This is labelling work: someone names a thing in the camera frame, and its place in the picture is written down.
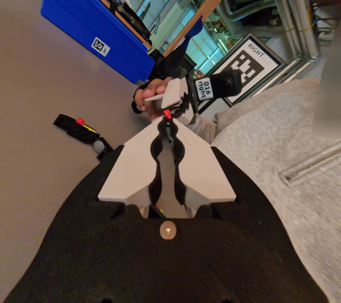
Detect metal ventilation pipes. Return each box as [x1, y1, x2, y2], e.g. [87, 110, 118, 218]
[226, 0, 341, 62]

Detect wooden beam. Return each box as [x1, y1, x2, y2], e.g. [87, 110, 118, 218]
[162, 0, 253, 58]

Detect person's right forearm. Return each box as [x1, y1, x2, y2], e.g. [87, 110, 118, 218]
[184, 114, 218, 144]

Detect black equipment on table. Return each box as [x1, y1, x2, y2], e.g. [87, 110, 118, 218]
[149, 44, 197, 81]

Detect person's grey jacket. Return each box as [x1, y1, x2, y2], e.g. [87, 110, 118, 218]
[210, 78, 341, 303]

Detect wooden table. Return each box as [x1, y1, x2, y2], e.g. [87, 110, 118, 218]
[81, 0, 153, 51]

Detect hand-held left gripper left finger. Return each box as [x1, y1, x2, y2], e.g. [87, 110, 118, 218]
[98, 116, 164, 219]

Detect blue plastic bin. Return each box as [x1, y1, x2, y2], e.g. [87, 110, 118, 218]
[40, 0, 156, 84]

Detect long black lego assembly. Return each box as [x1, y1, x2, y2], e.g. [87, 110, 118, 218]
[52, 114, 114, 161]

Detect person's right hand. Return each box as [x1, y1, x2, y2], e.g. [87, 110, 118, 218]
[134, 76, 174, 120]

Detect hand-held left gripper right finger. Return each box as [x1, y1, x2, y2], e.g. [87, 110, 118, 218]
[170, 118, 237, 219]

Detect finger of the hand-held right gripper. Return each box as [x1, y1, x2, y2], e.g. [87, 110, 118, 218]
[144, 78, 189, 111]
[170, 103, 198, 126]

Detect small black lego assembly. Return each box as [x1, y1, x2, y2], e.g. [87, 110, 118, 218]
[150, 109, 174, 219]

